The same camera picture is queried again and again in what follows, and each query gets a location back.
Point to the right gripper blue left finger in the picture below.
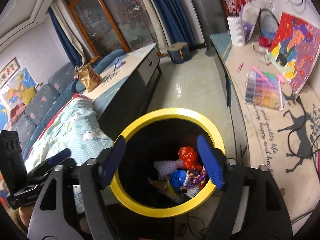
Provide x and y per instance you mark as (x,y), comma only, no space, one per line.
(110,160)

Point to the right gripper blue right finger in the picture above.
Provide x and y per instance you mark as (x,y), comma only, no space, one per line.
(213,160)

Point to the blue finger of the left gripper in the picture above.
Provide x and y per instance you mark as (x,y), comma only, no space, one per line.
(59,157)

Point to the red plastic bag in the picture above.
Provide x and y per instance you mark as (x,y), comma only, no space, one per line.
(190,158)

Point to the yellow white snack packet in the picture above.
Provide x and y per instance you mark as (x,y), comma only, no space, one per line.
(164,187)

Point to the white foam fruit net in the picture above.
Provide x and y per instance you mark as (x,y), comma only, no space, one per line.
(167,167)

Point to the yellow rimmed black trash bin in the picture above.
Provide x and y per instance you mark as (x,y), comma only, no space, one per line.
(158,136)

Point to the left hand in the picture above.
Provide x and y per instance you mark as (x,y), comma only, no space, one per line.
(25,215)

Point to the hello kitty patterned blanket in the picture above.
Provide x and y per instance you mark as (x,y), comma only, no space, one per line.
(74,127)

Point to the pile of red clothes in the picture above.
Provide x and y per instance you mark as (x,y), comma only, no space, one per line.
(16,113)

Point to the grey white coffee table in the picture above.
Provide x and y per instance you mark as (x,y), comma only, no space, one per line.
(125,92)

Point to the yellow pillow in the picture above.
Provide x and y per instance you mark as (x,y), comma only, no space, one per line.
(28,95)

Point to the world map poster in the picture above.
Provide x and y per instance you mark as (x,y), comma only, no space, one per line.
(3,117)

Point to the blue grey sectional sofa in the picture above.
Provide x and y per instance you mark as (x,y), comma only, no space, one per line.
(50,98)

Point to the gold paper bag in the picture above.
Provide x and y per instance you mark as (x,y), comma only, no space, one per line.
(88,77)

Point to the china map poster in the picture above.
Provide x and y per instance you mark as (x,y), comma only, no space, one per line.
(19,83)

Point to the colourful bead organiser box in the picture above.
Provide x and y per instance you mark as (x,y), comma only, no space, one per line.
(263,89)

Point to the right framed cross-stitch picture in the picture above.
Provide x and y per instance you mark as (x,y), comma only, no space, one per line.
(8,72)

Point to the blue candy wrapper on table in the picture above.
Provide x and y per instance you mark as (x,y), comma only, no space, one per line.
(118,63)

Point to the left blue curtain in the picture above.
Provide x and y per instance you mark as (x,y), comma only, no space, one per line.
(70,43)

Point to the blue curtain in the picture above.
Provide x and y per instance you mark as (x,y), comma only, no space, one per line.
(70,43)
(175,21)

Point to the dark blue storage stool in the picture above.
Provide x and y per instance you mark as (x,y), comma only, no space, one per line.
(179,52)

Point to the colourful diamond painting canvas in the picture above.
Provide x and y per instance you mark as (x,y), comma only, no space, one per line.
(295,50)

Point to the right blue curtain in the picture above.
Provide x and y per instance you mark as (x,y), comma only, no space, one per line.
(175,21)

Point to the wooden framed glass door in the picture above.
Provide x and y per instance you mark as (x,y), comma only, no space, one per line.
(108,25)

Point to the silver tower air conditioner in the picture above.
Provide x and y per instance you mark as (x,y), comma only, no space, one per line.
(213,20)

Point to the blue basket with black handle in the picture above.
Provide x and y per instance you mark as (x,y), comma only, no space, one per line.
(268,25)

